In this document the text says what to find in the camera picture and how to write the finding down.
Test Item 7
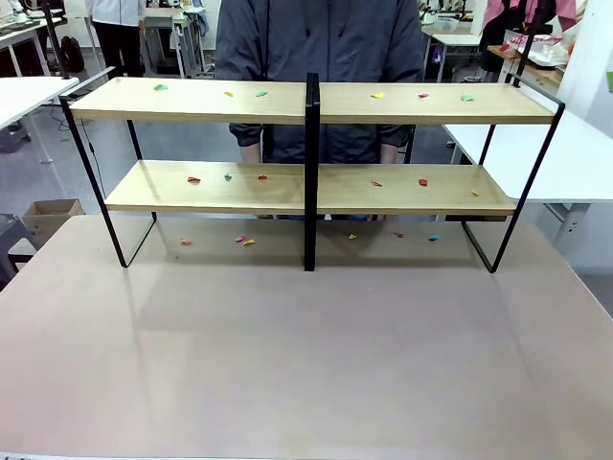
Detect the person in grey jacket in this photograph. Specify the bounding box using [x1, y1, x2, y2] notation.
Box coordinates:
[214, 0, 425, 222]

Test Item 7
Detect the white background desk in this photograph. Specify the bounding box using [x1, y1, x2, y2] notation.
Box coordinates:
[0, 7, 66, 78]
[420, 17, 484, 83]

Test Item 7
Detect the grey background workbench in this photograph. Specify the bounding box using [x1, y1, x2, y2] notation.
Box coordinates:
[141, 9, 212, 81]

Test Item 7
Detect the white table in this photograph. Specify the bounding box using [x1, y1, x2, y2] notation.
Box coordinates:
[0, 75, 80, 166]
[441, 110, 613, 277]

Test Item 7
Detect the person in pink top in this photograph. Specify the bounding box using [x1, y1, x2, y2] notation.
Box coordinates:
[478, 0, 580, 73]

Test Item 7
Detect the wooden table with clutter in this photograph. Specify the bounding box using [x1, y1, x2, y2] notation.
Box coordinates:
[486, 32, 571, 88]

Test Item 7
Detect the person in white coat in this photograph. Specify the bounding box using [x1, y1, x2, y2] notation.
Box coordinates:
[89, 0, 147, 80]

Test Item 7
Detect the black backpack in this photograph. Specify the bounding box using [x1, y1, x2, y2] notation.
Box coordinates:
[60, 34, 86, 74]

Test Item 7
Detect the cardboard box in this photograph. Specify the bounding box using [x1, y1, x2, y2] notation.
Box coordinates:
[21, 197, 86, 247]

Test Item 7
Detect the white board panel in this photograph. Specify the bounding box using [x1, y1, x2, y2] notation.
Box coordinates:
[556, 0, 613, 127]

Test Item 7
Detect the grey metal stool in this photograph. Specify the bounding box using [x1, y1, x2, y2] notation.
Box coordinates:
[0, 214, 41, 291]

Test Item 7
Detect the wooden shelf rack black frame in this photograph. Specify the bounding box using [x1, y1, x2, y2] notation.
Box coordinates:
[57, 72, 318, 272]
[305, 72, 567, 275]

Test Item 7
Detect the black cable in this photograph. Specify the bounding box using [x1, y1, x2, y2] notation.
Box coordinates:
[76, 117, 107, 200]

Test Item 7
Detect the black camera pole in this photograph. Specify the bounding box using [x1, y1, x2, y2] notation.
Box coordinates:
[39, 0, 74, 81]
[511, 0, 550, 89]

